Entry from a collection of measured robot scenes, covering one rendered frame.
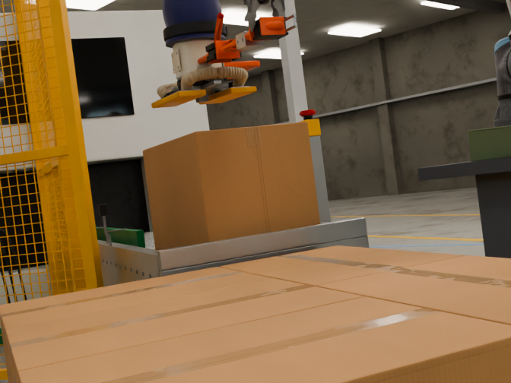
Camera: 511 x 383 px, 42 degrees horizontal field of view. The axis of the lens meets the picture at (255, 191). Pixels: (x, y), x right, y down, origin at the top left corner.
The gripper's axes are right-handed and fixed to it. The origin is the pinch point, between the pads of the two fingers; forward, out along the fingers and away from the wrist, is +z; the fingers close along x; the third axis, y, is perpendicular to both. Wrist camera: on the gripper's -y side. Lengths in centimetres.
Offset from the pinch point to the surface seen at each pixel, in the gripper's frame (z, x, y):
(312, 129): 25, -49, 73
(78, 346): 66, 71, -61
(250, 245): 62, 7, 17
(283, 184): 45, -10, 24
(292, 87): -27, -158, 299
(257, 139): 29.7, -2.6, 24.0
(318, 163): 39, -50, 73
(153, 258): 62, 36, 26
